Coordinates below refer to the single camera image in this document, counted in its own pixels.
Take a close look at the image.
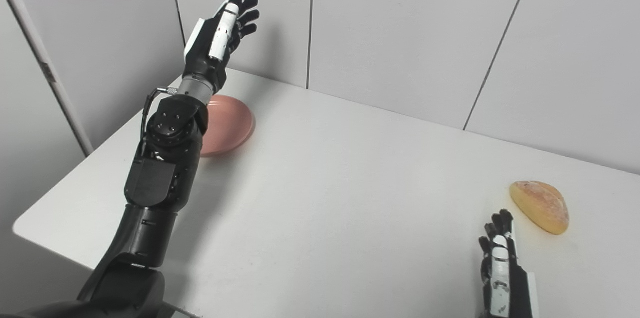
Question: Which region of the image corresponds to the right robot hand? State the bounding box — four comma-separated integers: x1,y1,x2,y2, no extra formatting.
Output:
478,209,540,318

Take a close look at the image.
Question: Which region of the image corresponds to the pink plate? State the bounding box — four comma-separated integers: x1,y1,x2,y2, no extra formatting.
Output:
200,95,256,158

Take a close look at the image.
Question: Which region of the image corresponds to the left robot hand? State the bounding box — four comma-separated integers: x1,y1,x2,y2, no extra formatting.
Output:
182,0,261,95

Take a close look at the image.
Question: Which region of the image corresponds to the bread roll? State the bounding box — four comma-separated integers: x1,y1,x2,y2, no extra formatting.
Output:
509,180,570,236

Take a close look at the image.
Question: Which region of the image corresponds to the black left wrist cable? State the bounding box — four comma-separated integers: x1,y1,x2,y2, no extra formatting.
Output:
140,87,179,155

